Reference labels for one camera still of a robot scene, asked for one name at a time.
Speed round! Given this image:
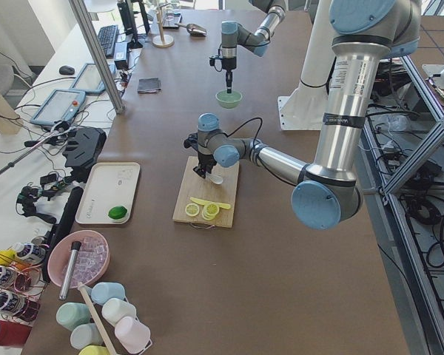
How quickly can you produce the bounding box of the pink cup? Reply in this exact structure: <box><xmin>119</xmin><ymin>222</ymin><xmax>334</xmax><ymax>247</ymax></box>
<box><xmin>114</xmin><ymin>317</ymin><xmax>151</xmax><ymax>354</ymax></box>

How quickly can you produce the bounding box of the light blue cup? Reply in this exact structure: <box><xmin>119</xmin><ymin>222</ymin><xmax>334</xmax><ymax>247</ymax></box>
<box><xmin>91</xmin><ymin>282</ymin><xmax>126</xmax><ymax>305</ymax></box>

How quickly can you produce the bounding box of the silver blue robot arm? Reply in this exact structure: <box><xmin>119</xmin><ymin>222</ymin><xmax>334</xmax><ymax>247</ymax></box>
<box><xmin>184</xmin><ymin>1</ymin><xmax>421</xmax><ymax>229</ymax></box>
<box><xmin>218</xmin><ymin>0</ymin><xmax>286</xmax><ymax>94</ymax></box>

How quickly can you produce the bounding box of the yellow cup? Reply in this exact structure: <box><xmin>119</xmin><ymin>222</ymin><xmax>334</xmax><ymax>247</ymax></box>
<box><xmin>78</xmin><ymin>345</ymin><xmax>110</xmax><ymax>355</ymax></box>

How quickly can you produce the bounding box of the white ceramic spoon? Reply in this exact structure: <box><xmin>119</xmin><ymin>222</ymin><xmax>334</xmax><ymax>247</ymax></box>
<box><xmin>206</xmin><ymin>174</ymin><xmax>223</xmax><ymax>185</ymax></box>

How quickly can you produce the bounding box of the far teach pendant tablet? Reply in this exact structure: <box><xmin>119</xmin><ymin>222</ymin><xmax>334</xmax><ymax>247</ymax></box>
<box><xmin>70</xmin><ymin>63</ymin><xmax>105</xmax><ymax>95</ymax></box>

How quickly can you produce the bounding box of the mint green cup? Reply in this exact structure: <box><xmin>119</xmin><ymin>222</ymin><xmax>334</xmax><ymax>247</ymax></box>
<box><xmin>55</xmin><ymin>302</ymin><xmax>91</xmax><ymax>331</ymax></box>

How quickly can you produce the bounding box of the metal black-capped tube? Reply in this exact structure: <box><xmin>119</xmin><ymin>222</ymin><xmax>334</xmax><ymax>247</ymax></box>
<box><xmin>58</xmin><ymin>241</ymin><xmax>81</xmax><ymax>301</ymax></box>

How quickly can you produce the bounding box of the white cup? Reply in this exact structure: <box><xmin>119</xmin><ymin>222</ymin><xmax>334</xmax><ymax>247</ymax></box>
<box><xmin>101</xmin><ymin>298</ymin><xmax>137</xmax><ymax>326</ymax></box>

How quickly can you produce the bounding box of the cream serving tray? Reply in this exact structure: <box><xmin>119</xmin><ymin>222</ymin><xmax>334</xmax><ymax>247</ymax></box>
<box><xmin>75</xmin><ymin>162</ymin><xmax>141</xmax><ymax>225</ymax></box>

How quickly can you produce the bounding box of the black keyboard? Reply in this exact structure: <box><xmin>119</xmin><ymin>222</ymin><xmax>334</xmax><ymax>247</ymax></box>
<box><xmin>97</xmin><ymin>24</ymin><xmax>118</xmax><ymax>58</ymax></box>

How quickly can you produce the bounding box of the pink bowl with ice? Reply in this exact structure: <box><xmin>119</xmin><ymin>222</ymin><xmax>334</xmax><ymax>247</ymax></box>
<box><xmin>47</xmin><ymin>230</ymin><xmax>110</xmax><ymax>288</ymax></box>

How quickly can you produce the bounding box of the grey folded cloth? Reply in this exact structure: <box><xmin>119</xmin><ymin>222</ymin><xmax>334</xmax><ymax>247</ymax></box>
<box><xmin>137</xmin><ymin>78</ymin><xmax>161</xmax><ymax>94</ymax></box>

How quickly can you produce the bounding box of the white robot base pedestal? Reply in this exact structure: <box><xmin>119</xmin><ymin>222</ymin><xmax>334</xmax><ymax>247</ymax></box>
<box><xmin>278</xmin><ymin>0</ymin><xmax>334</xmax><ymax>130</ymax></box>

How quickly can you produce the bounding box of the pale grey-blue cup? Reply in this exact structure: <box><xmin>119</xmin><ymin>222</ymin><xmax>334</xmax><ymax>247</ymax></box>
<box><xmin>70</xmin><ymin>323</ymin><xmax>104</xmax><ymax>350</ymax></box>

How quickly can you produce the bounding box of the wooden stick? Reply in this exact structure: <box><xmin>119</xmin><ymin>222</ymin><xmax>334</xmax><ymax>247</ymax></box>
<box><xmin>78</xmin><ymin>283</ymin><xmax>117</xmax><ymax>355</ymax></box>

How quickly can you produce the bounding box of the metal scoop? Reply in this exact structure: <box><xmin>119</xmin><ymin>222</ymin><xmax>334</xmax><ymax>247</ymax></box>
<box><xmin>175</xmin><ymin>22</ymin><xmax>207</xmax><ymax>37</ymax></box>

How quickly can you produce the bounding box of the single lemon slice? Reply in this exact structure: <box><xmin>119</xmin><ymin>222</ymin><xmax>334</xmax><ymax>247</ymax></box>
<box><xmin>184</xmin><ymin>203</ymin><xmax>201</xmax><ymax>217</ymax></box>

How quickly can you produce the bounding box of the near teach pendant tablet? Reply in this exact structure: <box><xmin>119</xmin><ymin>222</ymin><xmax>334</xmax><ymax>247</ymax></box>
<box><xmin>30</xmin><ymin>89</ymin><xmax>86</xmax><ymax>127</ymax></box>

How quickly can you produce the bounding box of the black perforated bracket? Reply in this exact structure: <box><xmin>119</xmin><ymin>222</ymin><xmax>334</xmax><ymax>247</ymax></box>
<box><xmin>62</xmin><ymin>126</ymin><xmax>107</xmax><ymax>169</ymax></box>

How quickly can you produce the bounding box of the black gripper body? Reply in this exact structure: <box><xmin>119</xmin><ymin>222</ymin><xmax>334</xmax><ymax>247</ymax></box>
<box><xmin>198</xmin><ymin>152</ymin><xmax>217</xmax><ymax>169</ymax></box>
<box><xmin>221</xmin><ymin>57</ymin><xmax>237</xmax><ymax>71</ymax></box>

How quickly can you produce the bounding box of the black computer mouse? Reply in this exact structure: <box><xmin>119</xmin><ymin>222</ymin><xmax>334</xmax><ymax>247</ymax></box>
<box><xmin>58</xmin><ymin>65</ymin><xmax>75</xmax><ymax>75</ymax></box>

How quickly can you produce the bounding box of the aluminium frame post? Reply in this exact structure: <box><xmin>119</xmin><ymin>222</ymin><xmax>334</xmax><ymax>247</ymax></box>
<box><xmin>69</xmin><ymin>0</ymin><xmax>125</xmax><ymax>114</ymax></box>

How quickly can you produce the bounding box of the wooden stand with round base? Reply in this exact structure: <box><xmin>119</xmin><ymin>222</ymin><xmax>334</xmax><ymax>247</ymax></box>
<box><xmin>152</xmin><ymin>0</ymin><xmax>175</xmax><ymax>49</ymax></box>

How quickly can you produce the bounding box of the black power adapter box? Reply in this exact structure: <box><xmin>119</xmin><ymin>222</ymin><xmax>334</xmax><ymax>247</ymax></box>
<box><xmin>113</xmin><ymin>41</ymin><xmax>129</xmax><ymax>70</ymax></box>

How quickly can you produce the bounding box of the copper wire bottle rack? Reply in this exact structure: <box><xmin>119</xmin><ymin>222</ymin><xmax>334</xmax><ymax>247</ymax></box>
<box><xmin>0</xmin><ymin>243</ymin><xmax>48</xmax><ymax>323</ymax></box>

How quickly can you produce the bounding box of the black cylinder bar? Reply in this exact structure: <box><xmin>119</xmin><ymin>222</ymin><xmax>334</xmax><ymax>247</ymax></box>
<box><xmin>41</xmin><ymin>186</ymin><xmax>84</xmax><ymax>283</ymax></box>

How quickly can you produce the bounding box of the green lime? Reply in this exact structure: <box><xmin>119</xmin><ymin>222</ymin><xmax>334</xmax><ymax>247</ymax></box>
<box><xmin>107</xmin><ymin>205</ymin><xmax>128</xmax><ymax>220</ymax></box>

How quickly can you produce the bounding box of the teach pendant tablet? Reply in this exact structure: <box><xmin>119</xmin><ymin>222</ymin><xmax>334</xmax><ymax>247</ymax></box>
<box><xmin>30</xmin><ymin>89</ymin><xmax>86</xmax><ymax>127</ymax></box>
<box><xmin>70</xmin><ymin>63</ymin><xmax>105</xmax><ymax>95</ymax></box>

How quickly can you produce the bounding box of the yellow plastic knife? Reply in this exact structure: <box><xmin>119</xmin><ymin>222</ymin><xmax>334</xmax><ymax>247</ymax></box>
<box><xmin>190</xmin><ymin>197</ymin><xmax>232</xmax><ymax>210</ymax></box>

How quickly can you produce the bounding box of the red cup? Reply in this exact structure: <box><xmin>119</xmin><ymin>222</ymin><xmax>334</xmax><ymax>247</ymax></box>
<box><xmin>0</xmin><ymin>320</ymin><xmax>32</xmax><ymax>348</ymax></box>

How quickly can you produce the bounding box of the bamboo cutting board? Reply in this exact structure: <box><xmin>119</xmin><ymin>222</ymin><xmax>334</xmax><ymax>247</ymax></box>
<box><xmin>172</xmin><ymin>156</ymin><xmax>240</xmax><ymax>228</ymax></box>

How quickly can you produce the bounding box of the green ceramic bowl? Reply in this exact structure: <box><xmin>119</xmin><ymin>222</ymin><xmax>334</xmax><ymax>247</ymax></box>
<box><xmin>215</xmin><ymin>90</ymin><xmax>243</xmax><ymax>109</ymax></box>

